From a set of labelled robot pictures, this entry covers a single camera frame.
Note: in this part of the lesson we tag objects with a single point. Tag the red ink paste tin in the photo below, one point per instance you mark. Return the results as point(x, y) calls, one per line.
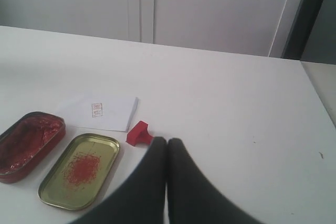
point(27, 142)

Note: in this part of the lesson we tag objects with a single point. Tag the white paper sheet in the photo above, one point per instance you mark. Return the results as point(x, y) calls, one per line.
point(110, 113)

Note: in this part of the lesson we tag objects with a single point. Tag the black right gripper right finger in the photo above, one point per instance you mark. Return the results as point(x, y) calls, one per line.
point(191, 196)

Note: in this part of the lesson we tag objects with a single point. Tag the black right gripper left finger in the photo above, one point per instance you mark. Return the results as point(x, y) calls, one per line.
point(141, 197)

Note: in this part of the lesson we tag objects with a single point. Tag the white cabinet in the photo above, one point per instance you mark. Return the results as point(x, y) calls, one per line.
point(253, 27)

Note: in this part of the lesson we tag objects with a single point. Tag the red stamp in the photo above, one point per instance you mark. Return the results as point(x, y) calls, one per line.
point(139, 134)

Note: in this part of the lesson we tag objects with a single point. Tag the gold tin lid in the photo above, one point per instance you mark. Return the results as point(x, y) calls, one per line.
point(78, 175)

